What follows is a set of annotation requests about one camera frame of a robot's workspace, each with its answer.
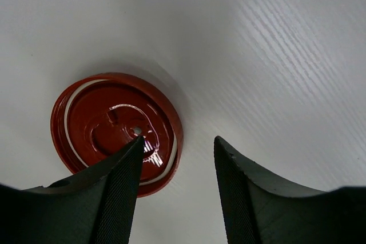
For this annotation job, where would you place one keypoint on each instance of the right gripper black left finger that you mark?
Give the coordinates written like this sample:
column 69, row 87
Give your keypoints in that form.
column 95, row 205

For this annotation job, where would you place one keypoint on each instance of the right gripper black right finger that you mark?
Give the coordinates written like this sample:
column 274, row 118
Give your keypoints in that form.
column 260, row 206

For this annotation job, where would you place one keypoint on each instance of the red round lid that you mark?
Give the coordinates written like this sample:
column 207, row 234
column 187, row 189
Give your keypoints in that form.
column 98, row 115

